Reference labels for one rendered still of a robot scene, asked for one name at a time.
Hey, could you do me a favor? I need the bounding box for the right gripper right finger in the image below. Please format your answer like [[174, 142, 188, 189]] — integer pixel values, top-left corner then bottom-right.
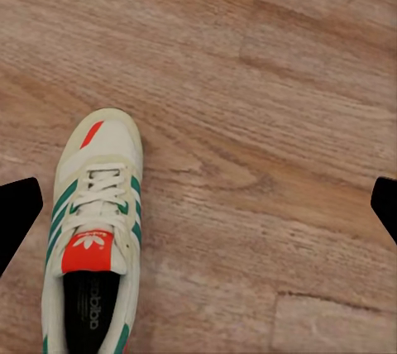
[[371, 176, 397, 244]]

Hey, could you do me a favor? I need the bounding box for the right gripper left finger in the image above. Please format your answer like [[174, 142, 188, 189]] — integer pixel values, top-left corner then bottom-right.
[[0, 177, 43, 276]]

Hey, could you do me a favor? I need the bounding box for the gym shoe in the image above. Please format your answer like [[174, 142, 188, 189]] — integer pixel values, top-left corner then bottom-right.
[[41, 108, 143, 354]]

